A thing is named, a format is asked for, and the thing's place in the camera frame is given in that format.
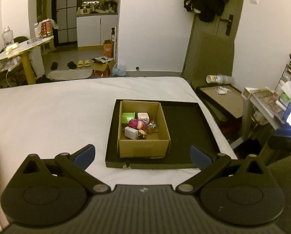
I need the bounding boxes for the round yellow side table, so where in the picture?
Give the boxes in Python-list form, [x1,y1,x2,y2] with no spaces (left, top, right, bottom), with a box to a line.
[0,36,54,85]

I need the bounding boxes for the white bed sheet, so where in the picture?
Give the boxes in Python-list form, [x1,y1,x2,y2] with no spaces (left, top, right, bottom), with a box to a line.
[0,76,238,234]

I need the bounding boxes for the white power adapter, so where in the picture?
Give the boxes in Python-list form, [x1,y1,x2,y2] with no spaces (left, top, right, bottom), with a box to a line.
[124,126,139,140]

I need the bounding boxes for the black door handle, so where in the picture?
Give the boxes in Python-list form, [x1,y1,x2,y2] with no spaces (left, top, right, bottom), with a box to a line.
[220,14,234,36]

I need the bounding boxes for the white square figure toy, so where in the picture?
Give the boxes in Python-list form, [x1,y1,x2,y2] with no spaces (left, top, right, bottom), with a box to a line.
[137,112,150,124]

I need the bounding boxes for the stack of paper cups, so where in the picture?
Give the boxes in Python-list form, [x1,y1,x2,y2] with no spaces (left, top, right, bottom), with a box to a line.
[206,74,233,84]

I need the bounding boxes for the red green small figure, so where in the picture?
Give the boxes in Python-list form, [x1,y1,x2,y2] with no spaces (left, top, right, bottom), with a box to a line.
[146,121,156,134]

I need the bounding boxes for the tissue box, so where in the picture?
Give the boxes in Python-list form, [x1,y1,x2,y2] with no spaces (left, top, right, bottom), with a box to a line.
[280,81,291,107]

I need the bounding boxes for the grey floor mat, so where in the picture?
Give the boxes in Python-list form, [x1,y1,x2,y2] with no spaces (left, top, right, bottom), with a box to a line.
[47,69,93,81]

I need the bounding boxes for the black slippers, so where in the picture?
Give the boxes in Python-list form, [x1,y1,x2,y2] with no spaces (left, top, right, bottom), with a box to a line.
[50,61,77,71]

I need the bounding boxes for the orange box on floor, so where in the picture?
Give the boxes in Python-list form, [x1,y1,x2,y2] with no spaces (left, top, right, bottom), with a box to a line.
[103,40,114,58]

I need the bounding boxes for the brown cardboard box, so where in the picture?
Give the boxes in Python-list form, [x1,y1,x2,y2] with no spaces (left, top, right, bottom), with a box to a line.
[117,100,171,159]

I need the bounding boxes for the open cardboard box on floor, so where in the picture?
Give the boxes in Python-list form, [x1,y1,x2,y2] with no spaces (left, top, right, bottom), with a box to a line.
[91,56,115,78]

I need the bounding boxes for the brown hair small figure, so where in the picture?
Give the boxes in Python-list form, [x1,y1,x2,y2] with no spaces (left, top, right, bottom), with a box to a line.
[137,129,147,139]

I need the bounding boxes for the black framed cardboard tray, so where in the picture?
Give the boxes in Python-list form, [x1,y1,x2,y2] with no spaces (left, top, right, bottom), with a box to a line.
[196,85,243,119]

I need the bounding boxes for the green cube toy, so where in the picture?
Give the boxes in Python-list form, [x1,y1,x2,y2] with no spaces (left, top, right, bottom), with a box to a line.
[122,112,135,124]

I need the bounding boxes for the yellow slippers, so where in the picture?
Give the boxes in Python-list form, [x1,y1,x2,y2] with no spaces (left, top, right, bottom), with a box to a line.
[77,60,91,68]

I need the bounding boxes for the glass jar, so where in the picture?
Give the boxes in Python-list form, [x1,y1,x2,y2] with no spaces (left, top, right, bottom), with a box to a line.
[2,26,14,48]

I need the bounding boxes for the pink hooded doll figure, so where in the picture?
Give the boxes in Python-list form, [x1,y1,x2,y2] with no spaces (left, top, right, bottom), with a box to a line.
[128,119,146,130]

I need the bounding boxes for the white cabinet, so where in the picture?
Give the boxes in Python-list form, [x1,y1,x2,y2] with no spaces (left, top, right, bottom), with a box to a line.
[77,14,118,47]

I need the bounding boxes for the white desk shelf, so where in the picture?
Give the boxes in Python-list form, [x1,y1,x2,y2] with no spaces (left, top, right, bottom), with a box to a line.
[240,87,285,141]

